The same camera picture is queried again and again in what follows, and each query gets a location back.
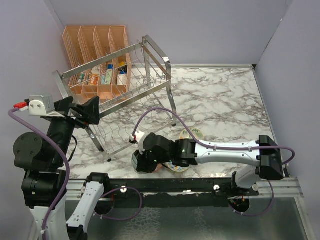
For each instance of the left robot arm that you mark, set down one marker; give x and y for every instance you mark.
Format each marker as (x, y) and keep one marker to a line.
(42, 154)

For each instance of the white blue box in organizer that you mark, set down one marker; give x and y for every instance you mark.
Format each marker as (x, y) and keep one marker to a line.
(122, 78)

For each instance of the peach plastic file organizer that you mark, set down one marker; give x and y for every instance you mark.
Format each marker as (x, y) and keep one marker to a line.
(85, 44)

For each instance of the green tube in organizer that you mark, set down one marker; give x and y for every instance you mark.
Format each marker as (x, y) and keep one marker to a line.
(106, 78)

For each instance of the celadon green bowl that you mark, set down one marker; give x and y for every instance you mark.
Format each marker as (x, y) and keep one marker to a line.
(135, 160)

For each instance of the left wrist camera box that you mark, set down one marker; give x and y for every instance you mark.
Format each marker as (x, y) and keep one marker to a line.
(41, 105)

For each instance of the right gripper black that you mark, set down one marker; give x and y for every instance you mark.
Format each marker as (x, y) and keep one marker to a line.
(143, 165)

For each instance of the leaf pattern white bowl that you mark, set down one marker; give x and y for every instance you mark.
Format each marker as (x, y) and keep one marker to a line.
(195, 131)

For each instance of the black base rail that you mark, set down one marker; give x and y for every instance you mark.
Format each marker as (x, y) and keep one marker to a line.
(177, 192)

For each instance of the blue orange floral bowl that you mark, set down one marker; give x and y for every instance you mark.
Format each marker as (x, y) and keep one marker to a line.
(175, 168)

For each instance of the steel wire dish rack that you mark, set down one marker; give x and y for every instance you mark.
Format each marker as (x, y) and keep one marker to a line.
(150, 73)

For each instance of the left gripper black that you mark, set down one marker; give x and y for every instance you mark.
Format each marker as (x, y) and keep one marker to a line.
(90, 110)

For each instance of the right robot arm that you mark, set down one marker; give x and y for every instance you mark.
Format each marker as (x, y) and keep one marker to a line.
(262, 157)

